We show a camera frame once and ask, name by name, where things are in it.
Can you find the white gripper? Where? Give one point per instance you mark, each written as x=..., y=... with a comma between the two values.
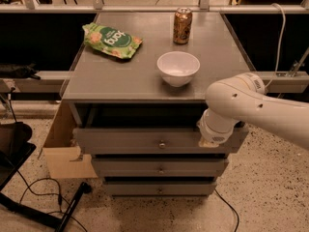
x=214, y=134

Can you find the grey top drawer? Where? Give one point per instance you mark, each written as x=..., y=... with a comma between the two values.
x=151, y=141

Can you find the grey drawer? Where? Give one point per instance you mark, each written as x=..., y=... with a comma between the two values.
x=151, y=141
x=190, y=188
x=155, y=167

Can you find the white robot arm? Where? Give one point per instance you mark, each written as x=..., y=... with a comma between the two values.
x=242, y=98

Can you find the grey drawer cabinet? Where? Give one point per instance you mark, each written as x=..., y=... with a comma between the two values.
x=107, y=93

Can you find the grey bottom drawer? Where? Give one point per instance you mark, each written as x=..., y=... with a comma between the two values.
x=190, y=188

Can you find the grey middle drawer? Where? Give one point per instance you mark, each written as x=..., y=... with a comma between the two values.
x=155, y=167

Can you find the white bowl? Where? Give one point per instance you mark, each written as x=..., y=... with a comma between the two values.
x=177, y=68

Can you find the brown soda can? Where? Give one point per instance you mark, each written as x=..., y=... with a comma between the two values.
x=182, y=25

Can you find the green snack bag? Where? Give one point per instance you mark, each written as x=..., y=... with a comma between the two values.
x=110, y=41

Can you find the cardboard box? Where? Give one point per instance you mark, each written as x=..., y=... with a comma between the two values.
x=62, y=154

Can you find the black stand base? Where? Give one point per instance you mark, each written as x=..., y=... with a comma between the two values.
x=15, y=149

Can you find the metal rail frame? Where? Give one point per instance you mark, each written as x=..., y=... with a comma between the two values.
x=154, y=4

